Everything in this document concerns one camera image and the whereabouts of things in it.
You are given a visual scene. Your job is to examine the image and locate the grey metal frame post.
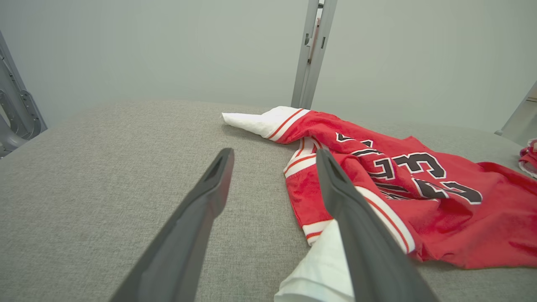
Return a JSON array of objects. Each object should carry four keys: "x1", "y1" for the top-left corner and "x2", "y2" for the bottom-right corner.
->
[
  {"x1": 0, "y1": 29, "x2": 48, "y2": 159},
  {"x1": 494, "y1": 81, "x2": 537, "y2": 146}
]

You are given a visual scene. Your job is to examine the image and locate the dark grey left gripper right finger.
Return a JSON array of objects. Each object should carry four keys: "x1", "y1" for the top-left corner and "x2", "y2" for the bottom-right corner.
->
[{"x1": 315, "y1": 148, "x2": 439, "y2": 302}]

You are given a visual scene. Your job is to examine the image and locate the red shorts with white stripe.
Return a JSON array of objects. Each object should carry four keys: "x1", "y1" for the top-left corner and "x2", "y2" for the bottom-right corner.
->
[{"x1": 519, "y1": 138, "x2": 537, "y2": 179}]

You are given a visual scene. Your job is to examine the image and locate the red basketball jersey white trim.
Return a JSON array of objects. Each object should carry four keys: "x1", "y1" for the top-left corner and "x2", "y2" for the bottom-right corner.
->
[{"x1": 222, "y1": 106, "x2": 537, "y2": 302}]

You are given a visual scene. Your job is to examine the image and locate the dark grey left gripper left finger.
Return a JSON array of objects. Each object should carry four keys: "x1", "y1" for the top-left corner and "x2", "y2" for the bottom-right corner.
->
[{"x1": 110, "y1": 147, "x2": 235, "y2": 302}]

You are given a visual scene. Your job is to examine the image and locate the grey metal post round feet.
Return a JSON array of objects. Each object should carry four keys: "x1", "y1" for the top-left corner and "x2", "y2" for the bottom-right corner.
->
[{"x1": 291, "y1": 0, "x2": 338, "y2": 110}]

